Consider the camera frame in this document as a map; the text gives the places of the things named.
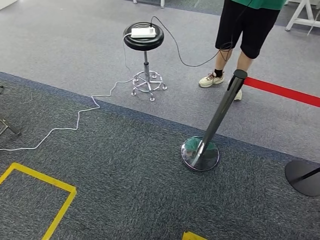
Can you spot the black round stool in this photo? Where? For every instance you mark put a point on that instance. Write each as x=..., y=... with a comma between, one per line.
x=143, y=43

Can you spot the chrome barrier stanchion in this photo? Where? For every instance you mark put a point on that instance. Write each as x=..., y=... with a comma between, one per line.
x=220, y=112

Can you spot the white power strip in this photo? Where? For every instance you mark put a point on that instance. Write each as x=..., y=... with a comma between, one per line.
x=142, y=32

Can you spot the person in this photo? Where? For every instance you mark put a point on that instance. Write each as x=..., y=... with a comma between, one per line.
x=240, y=26

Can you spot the red barrier belt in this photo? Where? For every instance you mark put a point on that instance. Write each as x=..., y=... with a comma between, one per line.
x=282, y=91

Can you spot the white table frame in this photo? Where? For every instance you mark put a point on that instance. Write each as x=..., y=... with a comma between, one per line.
x=307, y=22

